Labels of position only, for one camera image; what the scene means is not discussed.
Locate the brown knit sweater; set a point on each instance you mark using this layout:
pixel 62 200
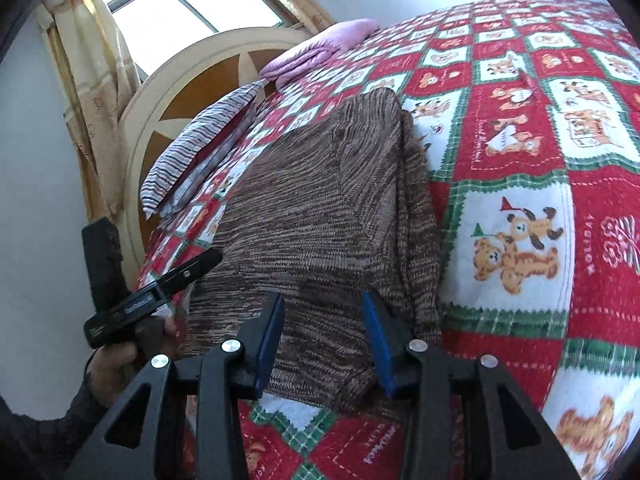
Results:
pixel 325 210

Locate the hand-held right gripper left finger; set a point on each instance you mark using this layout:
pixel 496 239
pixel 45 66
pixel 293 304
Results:
pixel 270 345

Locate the red printed blanket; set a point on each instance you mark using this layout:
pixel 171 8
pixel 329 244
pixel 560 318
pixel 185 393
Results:
pixel 500 160

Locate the cream wooden headboard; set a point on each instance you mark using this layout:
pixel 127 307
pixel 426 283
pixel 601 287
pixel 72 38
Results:
pixel 200 75

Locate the window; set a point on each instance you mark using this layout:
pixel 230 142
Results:
pixel 190 5

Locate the person's left forearm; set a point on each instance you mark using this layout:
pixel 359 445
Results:
pixel 50 440

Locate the folded purple quilt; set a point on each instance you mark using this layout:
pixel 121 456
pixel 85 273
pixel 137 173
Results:
pixel 320 45

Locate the striped pillow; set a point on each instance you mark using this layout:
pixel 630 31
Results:
pixel 200 135

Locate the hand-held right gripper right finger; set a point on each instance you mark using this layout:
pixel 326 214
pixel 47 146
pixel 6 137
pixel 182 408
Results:
pixel 380 350

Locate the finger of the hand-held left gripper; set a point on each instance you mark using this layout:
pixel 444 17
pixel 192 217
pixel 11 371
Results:
pixel 195 265

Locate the person's left hand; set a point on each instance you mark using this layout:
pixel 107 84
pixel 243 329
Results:
pixel 112 367

